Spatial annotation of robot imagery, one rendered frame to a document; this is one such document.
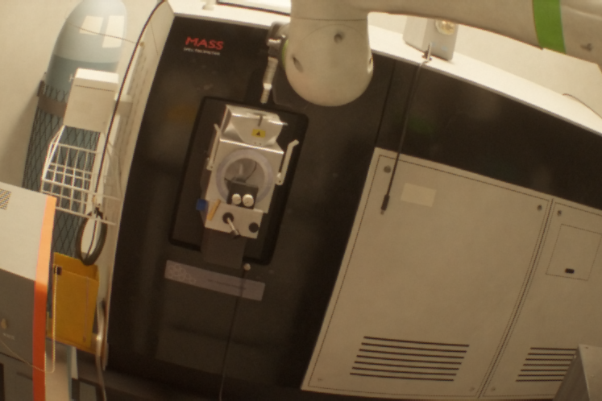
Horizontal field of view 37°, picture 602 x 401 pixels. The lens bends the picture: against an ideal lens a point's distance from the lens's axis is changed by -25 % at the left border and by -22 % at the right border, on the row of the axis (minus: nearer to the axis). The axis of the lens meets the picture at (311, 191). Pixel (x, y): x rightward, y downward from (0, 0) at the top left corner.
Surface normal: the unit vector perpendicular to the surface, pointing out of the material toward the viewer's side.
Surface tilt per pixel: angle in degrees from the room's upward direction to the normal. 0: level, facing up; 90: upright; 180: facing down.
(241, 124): 90
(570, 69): 90
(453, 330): 90
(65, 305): 93
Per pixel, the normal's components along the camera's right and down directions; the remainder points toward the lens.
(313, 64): -0.36, 0.14
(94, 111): 0.19, 0.27
